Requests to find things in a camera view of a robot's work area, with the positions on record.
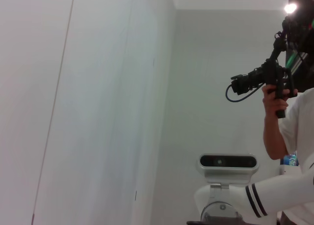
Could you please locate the person's hand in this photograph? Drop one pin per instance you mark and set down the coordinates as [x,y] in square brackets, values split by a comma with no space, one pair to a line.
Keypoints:
[271,101]

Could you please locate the black video camera rig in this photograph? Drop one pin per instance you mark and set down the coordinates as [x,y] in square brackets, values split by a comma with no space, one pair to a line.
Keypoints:
[269,72]

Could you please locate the person's bare forearm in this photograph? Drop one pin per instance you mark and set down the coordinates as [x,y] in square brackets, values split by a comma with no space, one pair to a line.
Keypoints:
[273,136]

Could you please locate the person in white shirt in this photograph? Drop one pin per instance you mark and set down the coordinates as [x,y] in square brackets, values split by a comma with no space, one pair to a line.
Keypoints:
[301,126]

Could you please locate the blue printed poster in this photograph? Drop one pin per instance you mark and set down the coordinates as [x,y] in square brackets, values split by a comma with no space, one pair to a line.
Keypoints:
[290,160]

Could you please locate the bright ceiling lamp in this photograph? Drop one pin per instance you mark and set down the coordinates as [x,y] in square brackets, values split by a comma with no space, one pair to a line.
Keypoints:
[290,8]

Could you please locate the silver robot head camera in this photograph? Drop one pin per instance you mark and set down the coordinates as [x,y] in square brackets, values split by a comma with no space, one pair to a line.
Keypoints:
[225,162]

